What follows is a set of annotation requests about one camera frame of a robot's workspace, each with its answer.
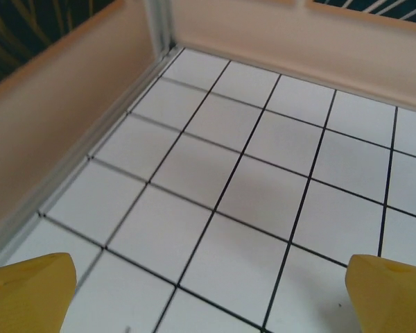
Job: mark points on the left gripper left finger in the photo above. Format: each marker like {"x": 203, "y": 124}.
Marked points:
{"x": 24, "y": 298}

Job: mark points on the aluminium corner post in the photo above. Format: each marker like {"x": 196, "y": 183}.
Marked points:
{"x": 159, "y": 24}

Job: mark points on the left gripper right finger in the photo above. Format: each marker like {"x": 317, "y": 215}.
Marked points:
{"x": 391, "y": 295}

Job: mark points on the aluminium side rail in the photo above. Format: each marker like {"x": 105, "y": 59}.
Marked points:
{"x": 97, "y": 138}

